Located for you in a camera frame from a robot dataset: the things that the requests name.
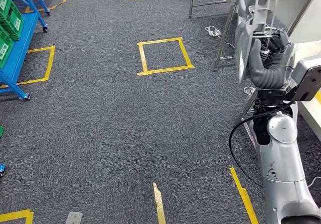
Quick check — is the worn yellow floor tape strip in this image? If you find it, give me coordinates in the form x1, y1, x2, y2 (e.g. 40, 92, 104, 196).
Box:
153, 182, 167, 224

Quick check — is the yellow floor tape line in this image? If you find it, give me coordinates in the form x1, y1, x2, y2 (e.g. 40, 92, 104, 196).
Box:
0, 45, 56, 88

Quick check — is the white plug with coiled cable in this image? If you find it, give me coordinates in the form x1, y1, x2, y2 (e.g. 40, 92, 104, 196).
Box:
205, 25, 235, 49

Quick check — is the yellow floor tape square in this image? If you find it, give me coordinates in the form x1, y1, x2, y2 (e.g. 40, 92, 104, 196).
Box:
0, 209, 35, 224

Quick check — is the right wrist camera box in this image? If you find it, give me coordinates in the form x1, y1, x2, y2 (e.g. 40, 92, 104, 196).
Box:
284, 55, 321, 102

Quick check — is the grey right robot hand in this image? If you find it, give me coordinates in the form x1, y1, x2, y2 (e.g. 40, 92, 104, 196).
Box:
248, 29, 296, 85

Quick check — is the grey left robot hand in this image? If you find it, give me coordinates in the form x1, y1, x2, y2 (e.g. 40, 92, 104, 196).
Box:
66, 211, 84, 224

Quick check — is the silver wheel hubcap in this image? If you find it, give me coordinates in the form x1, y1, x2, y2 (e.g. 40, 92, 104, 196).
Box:
234, 0, 281, 85

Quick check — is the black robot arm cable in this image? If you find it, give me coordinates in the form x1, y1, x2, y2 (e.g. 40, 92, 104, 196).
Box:
228, 103, 294, 188

